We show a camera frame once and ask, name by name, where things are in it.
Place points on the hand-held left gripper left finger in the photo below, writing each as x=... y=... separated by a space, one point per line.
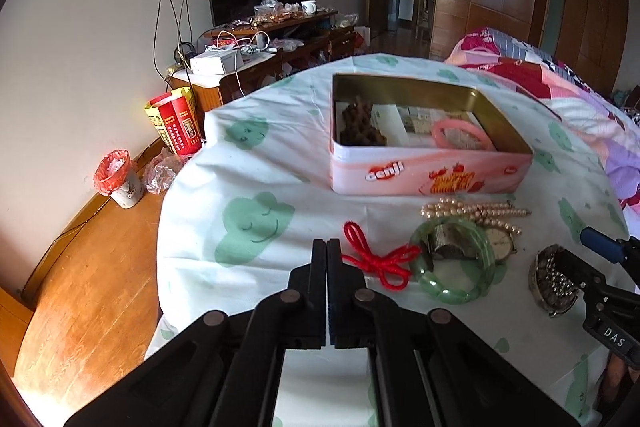
x=319 y=287

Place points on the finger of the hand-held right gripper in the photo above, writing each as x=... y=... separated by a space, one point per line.
x=582 y=274
x=600 y=243

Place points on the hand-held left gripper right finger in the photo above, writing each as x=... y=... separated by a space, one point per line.
x=334 y=292

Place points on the green jade bangle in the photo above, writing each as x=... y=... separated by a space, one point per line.
x=425 y=287

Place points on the silver mesh band watch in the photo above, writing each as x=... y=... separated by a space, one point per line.
x=450 y=243

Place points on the pink metal tin box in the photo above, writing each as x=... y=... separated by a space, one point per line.
x=390 y=172

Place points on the person's right hand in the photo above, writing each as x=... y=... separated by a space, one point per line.
x=619 y=379

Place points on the white sheet with green prints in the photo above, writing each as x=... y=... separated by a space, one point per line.
x=260 y=157

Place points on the patchwork quilt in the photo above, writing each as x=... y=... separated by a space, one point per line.
x=525 y=72

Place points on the pink bangle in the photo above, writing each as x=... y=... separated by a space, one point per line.
x=437 y=132

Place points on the crumpled clear plastic bag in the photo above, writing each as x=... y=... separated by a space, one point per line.
x=162 y=172

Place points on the red and yellow bag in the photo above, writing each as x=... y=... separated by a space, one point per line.
x=175 y=122

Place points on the trash bin with red bag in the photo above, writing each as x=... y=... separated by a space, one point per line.
x=122 y=187

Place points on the wooden cabinet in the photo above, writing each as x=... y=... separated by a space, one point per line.
x=260 y=72

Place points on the white box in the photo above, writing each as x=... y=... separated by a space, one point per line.
x=212 y=63

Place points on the wooden wardrobe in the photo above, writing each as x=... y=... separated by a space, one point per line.
x=520 y=7

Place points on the white paper bag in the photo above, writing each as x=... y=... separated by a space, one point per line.
x=361 y=41

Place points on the white mug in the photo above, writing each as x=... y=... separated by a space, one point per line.
x=307 y=8

